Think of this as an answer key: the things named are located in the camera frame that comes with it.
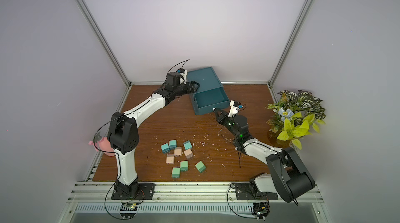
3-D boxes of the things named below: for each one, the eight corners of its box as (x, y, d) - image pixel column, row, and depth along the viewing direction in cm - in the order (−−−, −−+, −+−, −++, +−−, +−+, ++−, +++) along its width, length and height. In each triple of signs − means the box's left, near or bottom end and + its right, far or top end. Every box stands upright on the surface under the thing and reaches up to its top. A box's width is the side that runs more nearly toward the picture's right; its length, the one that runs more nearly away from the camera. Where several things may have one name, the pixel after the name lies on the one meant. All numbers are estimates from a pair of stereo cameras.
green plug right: (201, 174, 80) (201, 173, 78) (194, 166, 82) (194, 164, 81) (207, 168, 81) (207, 167, 80) (200, 160, 84) (200, 159, 82)
